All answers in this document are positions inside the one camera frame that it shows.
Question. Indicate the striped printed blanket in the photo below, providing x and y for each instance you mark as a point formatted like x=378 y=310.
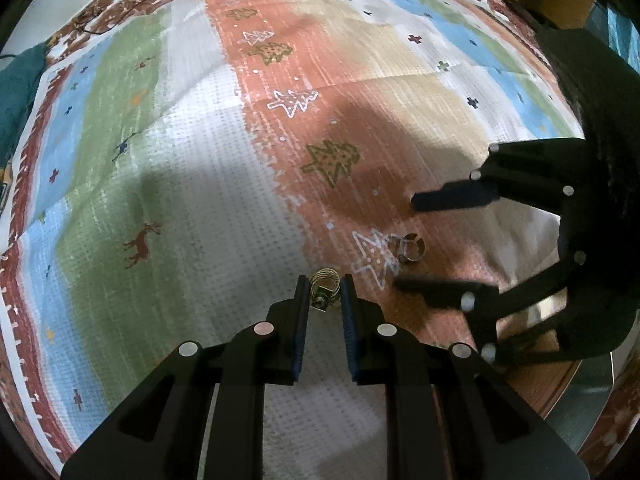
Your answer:
x=175 y=185

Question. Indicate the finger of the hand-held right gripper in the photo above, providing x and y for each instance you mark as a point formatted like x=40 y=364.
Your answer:
x=435 y=287
x=450 y=197

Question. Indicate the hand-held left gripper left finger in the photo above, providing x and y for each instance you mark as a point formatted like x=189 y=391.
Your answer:
x=300 y=332

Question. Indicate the teal cloth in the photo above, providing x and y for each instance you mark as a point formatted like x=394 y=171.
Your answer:
x=17 y=90

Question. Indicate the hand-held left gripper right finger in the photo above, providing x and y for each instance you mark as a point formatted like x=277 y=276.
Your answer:
x=348 y=332

